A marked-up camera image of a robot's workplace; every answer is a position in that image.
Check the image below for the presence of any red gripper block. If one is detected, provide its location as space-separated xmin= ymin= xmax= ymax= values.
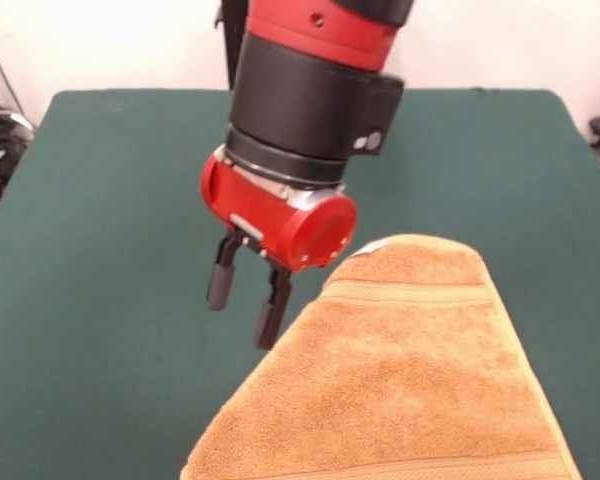
xmin=199 ymin=144 xmax=358 ymax=351

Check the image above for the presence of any tan terry towel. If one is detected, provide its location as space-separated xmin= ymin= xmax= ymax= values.
xmin=179 ymin=233 xmax=584 ymax=480

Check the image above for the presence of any dark green table cloth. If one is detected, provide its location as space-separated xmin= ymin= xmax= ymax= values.
xmin=0 ymin=88 xmax=600 ymax=480

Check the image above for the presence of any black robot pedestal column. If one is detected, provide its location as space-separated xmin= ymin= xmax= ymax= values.
xmin=213 ymin=0 xmax=251 ymax=92

